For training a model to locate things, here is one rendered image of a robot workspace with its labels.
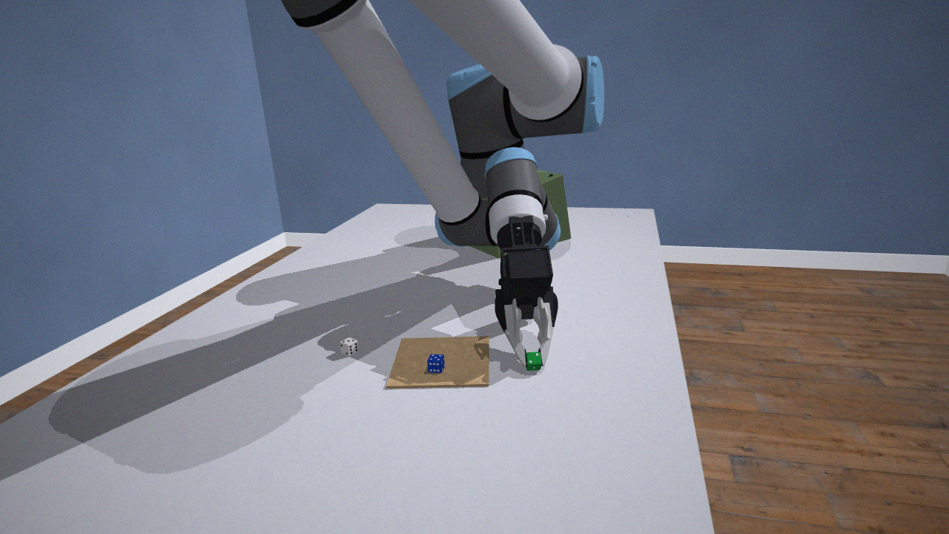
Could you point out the white die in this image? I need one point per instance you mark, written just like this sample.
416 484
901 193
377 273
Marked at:
349 346

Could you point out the blue die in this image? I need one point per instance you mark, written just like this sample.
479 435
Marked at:
436 363

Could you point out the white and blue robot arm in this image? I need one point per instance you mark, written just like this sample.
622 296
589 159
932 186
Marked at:
524 89

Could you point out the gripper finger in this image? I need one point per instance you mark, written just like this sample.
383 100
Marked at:
540 315
509 321

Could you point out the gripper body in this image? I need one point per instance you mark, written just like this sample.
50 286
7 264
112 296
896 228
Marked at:
528 274

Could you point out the tan mat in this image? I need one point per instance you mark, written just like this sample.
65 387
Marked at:
466 363

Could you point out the green die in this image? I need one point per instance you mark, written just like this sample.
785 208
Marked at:
533 360

